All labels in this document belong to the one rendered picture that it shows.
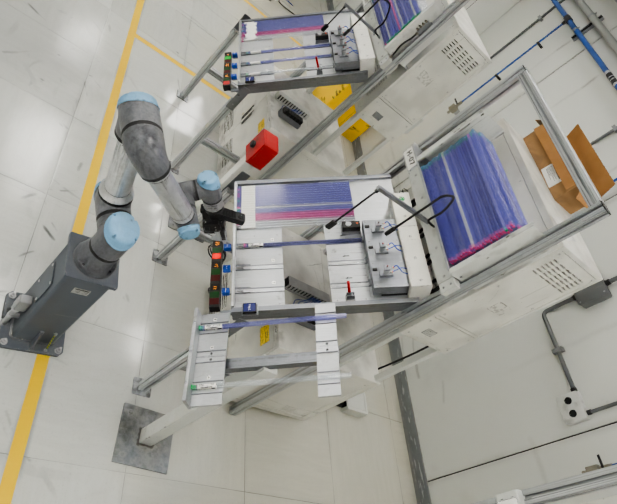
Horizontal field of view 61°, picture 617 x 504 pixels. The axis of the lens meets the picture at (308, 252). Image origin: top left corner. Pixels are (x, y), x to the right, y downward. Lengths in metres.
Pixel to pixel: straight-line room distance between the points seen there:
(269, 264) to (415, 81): 1.49
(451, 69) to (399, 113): 0.37
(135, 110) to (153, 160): 0.15
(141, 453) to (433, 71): 2.39
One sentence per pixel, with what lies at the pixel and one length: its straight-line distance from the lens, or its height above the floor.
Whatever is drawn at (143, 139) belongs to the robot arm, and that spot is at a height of 1.16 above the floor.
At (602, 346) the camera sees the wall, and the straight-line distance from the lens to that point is 3.27.
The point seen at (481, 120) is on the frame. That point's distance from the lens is 2.24.
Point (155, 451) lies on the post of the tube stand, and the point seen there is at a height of 0.01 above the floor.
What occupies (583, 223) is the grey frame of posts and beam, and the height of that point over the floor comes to 1.83.
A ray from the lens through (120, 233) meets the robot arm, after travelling 1.81.
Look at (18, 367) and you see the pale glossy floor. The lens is 2.36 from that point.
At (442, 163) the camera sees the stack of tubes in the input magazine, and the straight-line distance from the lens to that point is 2.18.
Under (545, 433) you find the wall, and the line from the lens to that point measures 3.29.
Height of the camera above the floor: 2.09
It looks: 33 degrees down
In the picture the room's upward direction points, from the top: 54 degrees clockwise
